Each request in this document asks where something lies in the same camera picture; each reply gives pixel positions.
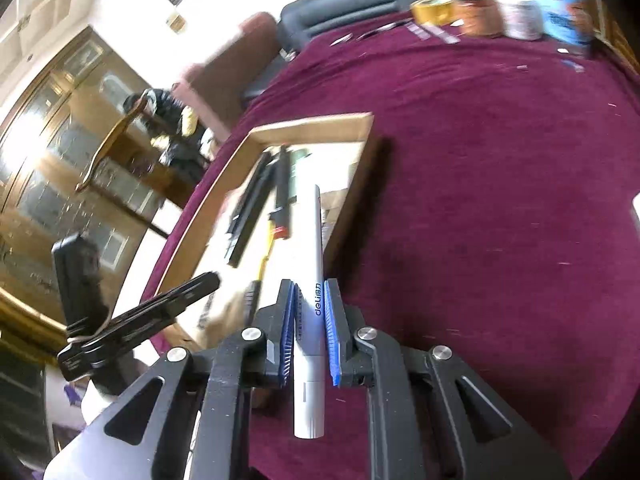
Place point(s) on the black stick in tray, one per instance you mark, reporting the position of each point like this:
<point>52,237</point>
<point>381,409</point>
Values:
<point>250,205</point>

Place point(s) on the yellow handled utility knife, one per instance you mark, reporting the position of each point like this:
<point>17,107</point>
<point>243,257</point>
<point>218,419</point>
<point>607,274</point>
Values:
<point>254,289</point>

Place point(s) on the brown armchair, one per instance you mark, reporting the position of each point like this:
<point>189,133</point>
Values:
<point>214,87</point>

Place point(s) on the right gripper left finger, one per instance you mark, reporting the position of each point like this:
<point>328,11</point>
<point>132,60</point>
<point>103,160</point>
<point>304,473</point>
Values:
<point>277,323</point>

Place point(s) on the yellow tape roll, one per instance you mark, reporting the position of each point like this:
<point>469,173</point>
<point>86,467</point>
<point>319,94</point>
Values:
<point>435,12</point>

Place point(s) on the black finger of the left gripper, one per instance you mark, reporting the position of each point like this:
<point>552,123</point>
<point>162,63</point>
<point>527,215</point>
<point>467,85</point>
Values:
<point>149,318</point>

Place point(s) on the white Deli marker pen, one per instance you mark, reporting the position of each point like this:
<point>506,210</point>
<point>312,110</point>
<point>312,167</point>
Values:
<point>310,331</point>

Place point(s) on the shallow cardboard tray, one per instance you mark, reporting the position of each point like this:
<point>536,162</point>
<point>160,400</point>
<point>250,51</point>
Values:
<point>341,151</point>

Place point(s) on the wooden chair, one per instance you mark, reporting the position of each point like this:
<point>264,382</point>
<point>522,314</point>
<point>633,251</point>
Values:
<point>138,157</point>

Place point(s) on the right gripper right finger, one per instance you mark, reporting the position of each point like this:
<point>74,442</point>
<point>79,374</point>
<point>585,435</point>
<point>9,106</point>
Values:
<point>349,367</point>

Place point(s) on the blue snack box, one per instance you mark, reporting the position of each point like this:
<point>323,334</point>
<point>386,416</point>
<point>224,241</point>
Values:
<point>567,21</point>

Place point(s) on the brown round container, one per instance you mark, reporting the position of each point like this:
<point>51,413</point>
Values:
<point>480,18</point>

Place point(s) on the operator left hand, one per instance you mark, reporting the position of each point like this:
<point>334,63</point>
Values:
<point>94,403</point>

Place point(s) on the maroon tablecloth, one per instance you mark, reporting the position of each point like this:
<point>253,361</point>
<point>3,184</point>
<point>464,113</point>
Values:
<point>498,219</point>

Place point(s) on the wooden glass cabinet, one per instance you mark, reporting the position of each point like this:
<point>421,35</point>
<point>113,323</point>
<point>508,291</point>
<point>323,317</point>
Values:
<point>47,143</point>

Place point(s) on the white round container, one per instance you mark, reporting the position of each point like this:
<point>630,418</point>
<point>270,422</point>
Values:
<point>521,19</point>

